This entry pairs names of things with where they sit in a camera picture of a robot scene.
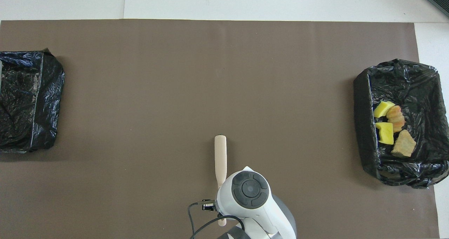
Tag notched yellow sponge piece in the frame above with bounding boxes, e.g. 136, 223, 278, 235
375, 122, 394, 145

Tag beige hand brush black bristles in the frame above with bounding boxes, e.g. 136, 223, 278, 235
214, 135, 228, 227

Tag black bag lined bin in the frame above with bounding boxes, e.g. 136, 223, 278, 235
353, 59, 449, 189
0, 48, 65, 153

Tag brown paper table mat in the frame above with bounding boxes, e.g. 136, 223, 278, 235
0, 19, 440, 239

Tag yellow and green sponge piece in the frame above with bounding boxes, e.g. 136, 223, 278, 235
373, 101, 395, 118

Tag orange striped curled sponge piece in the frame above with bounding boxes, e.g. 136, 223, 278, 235
386, 105, 406, 133

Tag beige green sponge chunk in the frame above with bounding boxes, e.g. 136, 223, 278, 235
391, 129, 417, 158

